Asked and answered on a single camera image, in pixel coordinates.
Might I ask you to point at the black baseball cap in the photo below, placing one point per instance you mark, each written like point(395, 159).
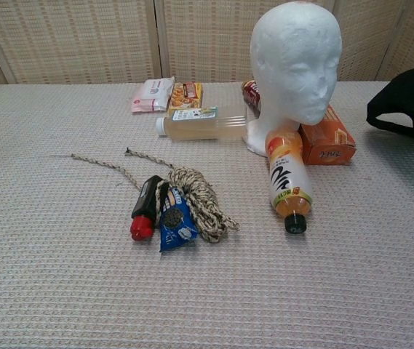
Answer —
point(410, 94)

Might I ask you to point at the black red small tool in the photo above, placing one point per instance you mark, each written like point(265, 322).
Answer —
point(146, 196)

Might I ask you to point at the orange sauce bottle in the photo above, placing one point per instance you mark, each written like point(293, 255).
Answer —
point(286, 171)

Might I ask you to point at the white foam mannequin head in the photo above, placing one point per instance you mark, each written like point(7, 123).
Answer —
point(294, 54)

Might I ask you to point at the clear bottle pale drink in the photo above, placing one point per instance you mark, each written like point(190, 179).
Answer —
point(199, 127)

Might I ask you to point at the blue cookie packet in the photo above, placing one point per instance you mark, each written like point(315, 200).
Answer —
point(174, 225)

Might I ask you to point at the yellow snack box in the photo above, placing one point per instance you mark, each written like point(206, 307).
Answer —
point(186, 96)

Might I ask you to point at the pink wet wipes pack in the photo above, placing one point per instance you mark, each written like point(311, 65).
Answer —
point(150, 94)

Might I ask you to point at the orange cardboard box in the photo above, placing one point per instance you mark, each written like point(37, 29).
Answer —
point(330, 145)

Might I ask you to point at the white woven tablecloth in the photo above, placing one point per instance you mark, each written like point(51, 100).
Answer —
point(83, 291)

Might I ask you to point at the beige woven folding screen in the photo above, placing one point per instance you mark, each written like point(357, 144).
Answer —
point(83, 36)

